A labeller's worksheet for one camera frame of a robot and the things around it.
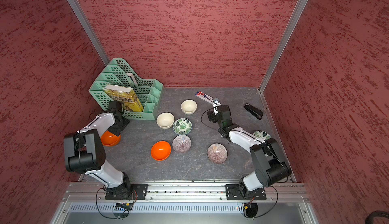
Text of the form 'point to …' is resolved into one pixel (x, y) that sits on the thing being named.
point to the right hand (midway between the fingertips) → (216, 109)
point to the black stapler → (256, 112)
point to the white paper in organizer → (132, 77)
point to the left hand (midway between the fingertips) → (123, 129)
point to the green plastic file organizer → (148, 91)
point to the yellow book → (127, 95)
